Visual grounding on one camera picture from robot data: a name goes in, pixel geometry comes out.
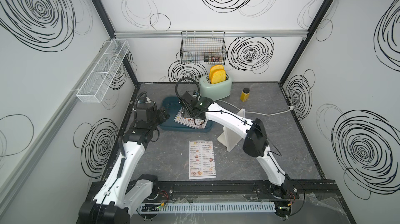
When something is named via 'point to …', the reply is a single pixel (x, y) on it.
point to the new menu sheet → (199, 123)
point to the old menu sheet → (202, 164)
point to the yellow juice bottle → (245, 95)
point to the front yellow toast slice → (217, 76)
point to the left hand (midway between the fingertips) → (161, 111)
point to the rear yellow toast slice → (213, 68)
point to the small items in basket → (211, 58)
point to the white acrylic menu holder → (229, 139)
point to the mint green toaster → (216, 91)
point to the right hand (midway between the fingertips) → (190, 112)
